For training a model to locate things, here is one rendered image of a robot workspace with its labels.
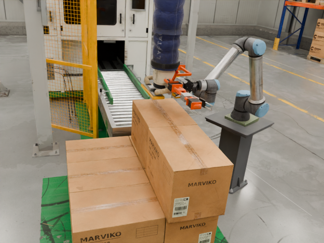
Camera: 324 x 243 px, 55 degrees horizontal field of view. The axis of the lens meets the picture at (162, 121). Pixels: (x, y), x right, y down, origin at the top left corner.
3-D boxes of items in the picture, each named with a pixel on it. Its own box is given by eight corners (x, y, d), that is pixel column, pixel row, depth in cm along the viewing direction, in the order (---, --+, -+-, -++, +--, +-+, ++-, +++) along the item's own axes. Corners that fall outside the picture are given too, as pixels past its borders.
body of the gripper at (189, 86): (181, 88, 246) (195, 88, 250) (185, 92, 238) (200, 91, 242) (182, 79, 242) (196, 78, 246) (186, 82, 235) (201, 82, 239)
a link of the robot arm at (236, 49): (240, 30, 266) (188, 90, 263) (250, 33, 256) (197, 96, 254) (245, 40, 274) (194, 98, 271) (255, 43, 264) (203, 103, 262)
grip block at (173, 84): (167, 88, 240) (167, 81, 238) (178, 87, 244) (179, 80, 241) (170, 92, 233) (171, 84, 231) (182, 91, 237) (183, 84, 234)
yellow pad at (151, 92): (140, 86, 273) (141, 80, 271) (151, 85, 277) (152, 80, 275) (152, 100, 245) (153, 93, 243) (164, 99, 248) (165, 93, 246)
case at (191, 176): (145, 172, 254) (148, 128, 237) (192, 167, 265) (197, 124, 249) (168, 223, 202) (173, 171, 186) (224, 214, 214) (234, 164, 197)
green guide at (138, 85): (123, 68, 530) (123, 63, 526) (128, 68, 533) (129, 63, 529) (147, 102, 392) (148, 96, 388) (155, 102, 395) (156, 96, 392)
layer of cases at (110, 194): (67, 176, 309) (65, 140, 292) (164, 166, 339) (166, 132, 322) (75, 279, 206) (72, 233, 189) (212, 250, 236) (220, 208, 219)
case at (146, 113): (130, 138, 306) (132, 99, 289) (169, 135, 318) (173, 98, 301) (146, 172, 254) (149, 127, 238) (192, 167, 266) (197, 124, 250)
